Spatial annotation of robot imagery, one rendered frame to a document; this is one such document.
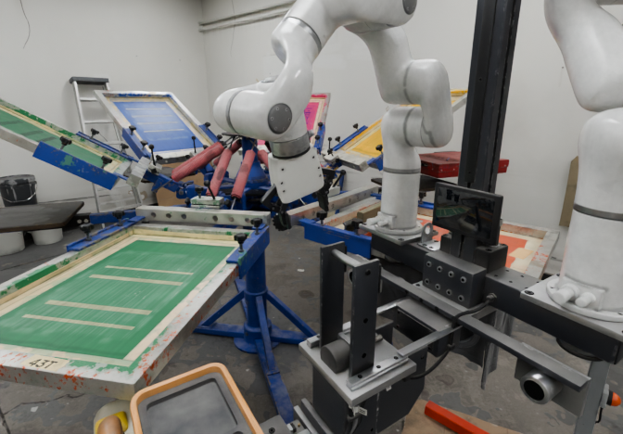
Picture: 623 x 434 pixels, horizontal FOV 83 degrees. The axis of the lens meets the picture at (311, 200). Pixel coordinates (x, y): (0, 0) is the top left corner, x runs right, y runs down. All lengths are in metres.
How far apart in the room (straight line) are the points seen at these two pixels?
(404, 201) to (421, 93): 0.27
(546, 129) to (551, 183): 0.42
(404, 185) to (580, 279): 0.41
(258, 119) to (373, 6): 0.28
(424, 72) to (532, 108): 2.57
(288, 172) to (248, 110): 0.18
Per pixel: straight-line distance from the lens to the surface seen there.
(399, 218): 0.93
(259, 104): 0.54
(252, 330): 2.36
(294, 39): 0.63
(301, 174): 0.69
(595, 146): 0.67
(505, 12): 0.77
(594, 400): 1.42
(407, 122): 0.87
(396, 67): 0.84
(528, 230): 1.64
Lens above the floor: 1.45
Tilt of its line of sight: 15 degrees down
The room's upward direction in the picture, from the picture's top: straight up
